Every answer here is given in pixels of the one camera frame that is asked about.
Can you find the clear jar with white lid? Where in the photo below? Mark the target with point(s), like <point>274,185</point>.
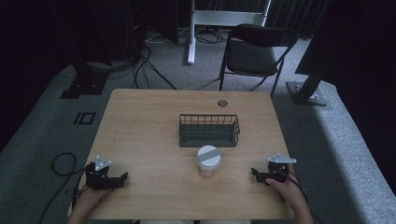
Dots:
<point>208,160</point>

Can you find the black stand base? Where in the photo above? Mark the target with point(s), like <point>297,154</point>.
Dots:
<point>84,85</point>

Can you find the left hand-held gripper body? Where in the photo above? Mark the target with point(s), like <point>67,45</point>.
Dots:
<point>97,179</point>

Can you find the white desk frame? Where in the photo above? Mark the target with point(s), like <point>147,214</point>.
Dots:
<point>218,17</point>

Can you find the person's left hand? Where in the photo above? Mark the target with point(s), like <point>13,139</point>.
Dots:
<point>88,202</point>

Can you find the metal stand with base plate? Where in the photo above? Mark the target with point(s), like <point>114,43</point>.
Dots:
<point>306,93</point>

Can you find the round grey table grommet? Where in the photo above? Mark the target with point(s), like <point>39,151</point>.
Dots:
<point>222,103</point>

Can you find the black folding chair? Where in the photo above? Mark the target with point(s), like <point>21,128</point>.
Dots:
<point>253,54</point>

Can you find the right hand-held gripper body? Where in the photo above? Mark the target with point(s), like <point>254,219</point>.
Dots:
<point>278,170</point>

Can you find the dark curtain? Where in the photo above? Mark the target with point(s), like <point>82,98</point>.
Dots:
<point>299,14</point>

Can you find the person's right hand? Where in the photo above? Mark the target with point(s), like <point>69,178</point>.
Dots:
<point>288,191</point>

